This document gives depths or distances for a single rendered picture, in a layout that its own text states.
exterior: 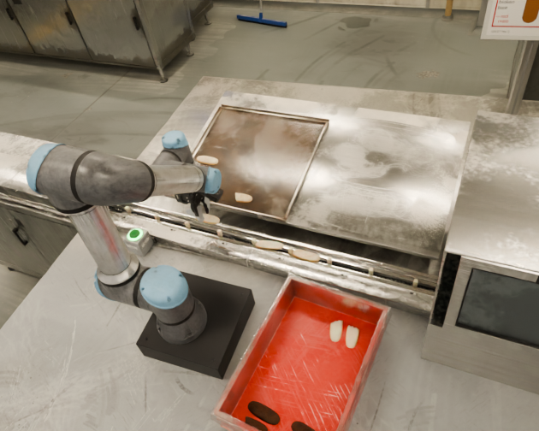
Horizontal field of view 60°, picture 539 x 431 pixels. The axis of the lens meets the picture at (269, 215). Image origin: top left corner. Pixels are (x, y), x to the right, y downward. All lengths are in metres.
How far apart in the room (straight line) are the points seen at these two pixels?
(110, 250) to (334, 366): 0.70
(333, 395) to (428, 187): 0.78
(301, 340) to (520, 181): 0.74
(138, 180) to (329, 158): 0.95
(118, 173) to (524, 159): 0.94
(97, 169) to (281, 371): 0.78
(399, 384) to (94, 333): 0.96
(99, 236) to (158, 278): 0.20
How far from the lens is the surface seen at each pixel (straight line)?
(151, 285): 1.29
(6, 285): 3.26
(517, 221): 1.14
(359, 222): 1.63
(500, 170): 1.25
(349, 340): 1.44
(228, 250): 1.65
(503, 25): 1.83
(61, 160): 1.06
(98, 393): 1.56
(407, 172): 1.76
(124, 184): 1.02
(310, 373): 1.41
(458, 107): 2.31
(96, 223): 1.18
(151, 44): 4.30
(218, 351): 1.41
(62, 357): 1.68
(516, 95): 1.98
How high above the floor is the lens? 2.11
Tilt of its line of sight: 46 degrees down
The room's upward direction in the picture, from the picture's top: 11 degrees counter-clockwise
